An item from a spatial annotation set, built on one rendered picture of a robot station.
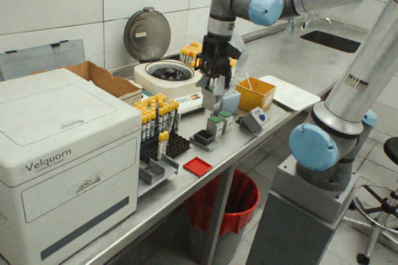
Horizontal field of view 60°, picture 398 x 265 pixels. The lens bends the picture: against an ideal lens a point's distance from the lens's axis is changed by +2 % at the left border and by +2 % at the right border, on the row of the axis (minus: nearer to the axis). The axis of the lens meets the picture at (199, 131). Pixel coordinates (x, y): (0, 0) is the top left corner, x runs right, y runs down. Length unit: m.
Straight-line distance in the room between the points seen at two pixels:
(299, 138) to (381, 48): 0.25
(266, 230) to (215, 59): 0.56
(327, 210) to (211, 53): 0.54
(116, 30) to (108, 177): 0.85
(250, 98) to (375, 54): 0.75
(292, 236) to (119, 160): 0.60
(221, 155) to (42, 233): 0.62
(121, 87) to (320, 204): 0.75
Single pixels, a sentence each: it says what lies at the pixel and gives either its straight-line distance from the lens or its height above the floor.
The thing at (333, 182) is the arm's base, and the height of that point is 0.98.
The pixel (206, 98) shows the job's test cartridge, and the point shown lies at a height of 1.05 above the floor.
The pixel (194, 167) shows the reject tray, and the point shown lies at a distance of 1.06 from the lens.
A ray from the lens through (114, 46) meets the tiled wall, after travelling 1.50.
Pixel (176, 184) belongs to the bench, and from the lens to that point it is 0.99.
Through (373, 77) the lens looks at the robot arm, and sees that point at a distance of 0.75.
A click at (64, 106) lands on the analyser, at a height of 1.17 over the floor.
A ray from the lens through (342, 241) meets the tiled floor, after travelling 2.34.
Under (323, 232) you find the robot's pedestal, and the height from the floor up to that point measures 0.84.
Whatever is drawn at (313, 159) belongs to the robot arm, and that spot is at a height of 1.11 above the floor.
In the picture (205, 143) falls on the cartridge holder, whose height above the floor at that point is 0.90.
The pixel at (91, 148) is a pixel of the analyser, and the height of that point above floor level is 1.14.
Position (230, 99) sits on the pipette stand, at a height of 0.97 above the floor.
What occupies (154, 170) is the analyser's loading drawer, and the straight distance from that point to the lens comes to 0.97.
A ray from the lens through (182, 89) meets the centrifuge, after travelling 1.31.
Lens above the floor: 1.53
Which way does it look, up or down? 32 degrees down
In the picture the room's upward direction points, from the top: 10 degrees clockwise
